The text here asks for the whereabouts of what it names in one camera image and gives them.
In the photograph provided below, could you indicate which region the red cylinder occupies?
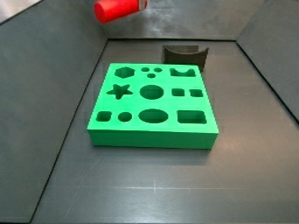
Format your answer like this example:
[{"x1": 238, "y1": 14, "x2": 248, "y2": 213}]
[{"x1": 94, "y1": 0, "x2": 148, "y2": 24}]

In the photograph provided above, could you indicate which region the green shape sorter block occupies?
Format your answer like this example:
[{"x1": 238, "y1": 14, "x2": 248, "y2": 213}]
[{"x1": 88, "y1": 63, "x2": 219, "y2": 149}]

